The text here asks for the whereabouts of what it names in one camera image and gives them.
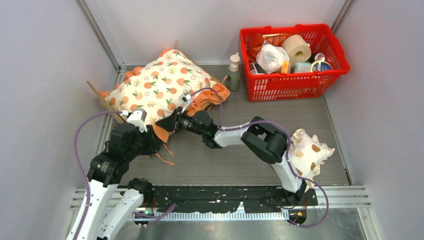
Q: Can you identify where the light teal small box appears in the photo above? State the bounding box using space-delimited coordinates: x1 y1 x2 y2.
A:
293 62 312 74

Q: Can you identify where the red plastic shopping basket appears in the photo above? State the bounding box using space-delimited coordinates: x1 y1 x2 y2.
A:
240 23 350 102

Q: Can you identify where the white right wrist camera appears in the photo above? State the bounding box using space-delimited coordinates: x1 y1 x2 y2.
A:
179 93 194 113

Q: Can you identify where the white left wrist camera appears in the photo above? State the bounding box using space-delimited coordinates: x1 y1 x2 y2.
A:
119 108 148 133

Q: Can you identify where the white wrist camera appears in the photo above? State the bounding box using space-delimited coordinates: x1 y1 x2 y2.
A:
119 108 148 133
179 93 194 113

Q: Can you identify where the beige toilet paper roll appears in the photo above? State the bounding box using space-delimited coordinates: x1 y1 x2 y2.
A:
282 34 312 65

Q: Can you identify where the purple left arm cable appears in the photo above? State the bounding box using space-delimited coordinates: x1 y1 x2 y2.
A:
72 110 178 240

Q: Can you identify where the white plastic wrapped packet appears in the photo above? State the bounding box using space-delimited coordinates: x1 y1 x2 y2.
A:
256 43 290 74

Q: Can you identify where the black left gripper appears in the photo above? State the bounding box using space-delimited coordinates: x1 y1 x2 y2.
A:
126 123 164 160

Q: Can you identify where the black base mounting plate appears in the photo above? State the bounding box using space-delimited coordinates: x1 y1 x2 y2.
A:
142 185 318 214

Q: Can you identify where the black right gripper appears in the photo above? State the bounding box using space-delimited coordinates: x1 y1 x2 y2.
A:
156 106 206 137

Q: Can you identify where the orange fruit print cushion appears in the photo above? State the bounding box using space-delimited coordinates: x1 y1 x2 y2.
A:
99 49 230 146

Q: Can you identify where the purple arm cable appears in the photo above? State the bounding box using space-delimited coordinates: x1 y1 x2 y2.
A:
72 110 178 240
188 87 330 229

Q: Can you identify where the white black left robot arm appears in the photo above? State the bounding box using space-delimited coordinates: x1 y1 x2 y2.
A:
66 123 163 240

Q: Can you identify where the small silver can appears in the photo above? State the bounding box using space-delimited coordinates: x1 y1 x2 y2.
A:
312 52 326 62

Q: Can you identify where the wooden pet bed frame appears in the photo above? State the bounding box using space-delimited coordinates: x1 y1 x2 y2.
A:
86 71 222 123

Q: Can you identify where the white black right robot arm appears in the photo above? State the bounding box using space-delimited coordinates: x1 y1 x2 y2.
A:
156 110 307 205

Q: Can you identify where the round blue lidded tin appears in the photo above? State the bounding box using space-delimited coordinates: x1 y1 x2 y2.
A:
310 60 333 73

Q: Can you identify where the slotted aluminium rail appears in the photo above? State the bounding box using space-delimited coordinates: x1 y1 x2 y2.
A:
69 185 372 222

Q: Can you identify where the green pump lotion bottle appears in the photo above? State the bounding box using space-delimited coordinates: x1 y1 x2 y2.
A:
225 52 241 92

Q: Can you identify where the cream frilled small pillow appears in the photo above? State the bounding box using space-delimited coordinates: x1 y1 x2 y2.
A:
288 128 335 180

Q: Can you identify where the orange red crumpled bag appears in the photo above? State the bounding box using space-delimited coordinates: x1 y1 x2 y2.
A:
246 33 293 63

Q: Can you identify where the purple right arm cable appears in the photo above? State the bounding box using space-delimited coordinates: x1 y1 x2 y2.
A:
188 87 330 229

